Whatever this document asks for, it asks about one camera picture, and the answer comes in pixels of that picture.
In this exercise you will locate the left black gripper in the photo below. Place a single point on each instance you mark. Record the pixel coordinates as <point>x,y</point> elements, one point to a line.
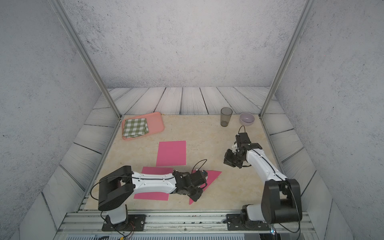
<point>197,197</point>

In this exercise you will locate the front aluminium rail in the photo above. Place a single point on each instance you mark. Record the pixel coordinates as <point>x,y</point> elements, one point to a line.
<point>175,222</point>

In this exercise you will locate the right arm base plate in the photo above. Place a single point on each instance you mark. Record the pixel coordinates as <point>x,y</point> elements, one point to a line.
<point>237,222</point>

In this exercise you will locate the lilac bowl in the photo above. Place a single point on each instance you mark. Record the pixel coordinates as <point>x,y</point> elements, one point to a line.
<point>246,119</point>

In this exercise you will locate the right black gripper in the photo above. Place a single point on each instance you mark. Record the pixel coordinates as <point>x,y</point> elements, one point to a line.
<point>227,159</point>

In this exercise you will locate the pink square paper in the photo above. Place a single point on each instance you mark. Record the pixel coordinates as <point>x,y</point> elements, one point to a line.
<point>212,176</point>

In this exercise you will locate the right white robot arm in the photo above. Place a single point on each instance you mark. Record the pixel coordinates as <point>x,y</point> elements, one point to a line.
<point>281,198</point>

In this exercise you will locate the pink plastic tray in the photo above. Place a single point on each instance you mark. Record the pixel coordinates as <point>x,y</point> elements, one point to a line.
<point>155,124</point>

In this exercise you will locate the grey translucent cup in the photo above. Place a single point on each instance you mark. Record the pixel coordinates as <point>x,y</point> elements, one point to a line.
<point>226,114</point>

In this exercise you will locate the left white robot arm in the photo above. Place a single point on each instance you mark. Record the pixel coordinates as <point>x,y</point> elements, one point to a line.
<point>120,184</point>

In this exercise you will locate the right aluminium frame post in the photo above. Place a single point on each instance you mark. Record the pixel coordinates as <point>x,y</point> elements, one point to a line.
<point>308,7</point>

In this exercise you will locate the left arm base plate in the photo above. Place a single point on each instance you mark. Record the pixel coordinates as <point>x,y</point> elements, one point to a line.
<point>133,223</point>

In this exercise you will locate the green checkered cloth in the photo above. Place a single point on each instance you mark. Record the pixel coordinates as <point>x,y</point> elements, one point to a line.
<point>133,128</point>

